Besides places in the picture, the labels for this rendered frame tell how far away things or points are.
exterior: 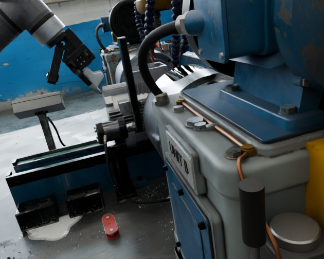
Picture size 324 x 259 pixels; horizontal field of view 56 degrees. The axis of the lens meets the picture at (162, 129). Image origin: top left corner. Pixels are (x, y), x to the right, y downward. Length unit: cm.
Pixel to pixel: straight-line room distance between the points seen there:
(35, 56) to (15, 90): 76
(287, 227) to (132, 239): 54
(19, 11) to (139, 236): 67
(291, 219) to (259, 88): 15
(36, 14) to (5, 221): 59
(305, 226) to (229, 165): 8
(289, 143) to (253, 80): 11
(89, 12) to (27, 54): 141
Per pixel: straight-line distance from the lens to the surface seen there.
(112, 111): 88
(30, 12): 96
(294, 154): 30
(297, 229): 30
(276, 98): 34
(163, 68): 92
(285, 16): 27
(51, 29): 95
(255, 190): 24
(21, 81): 650
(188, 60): 105
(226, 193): 29
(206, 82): 61
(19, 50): 644
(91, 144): 106
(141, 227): 81
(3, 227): 101
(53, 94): 118
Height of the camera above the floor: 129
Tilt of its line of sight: 21 degrees down
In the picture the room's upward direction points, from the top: 10 degrees counter-clockwise
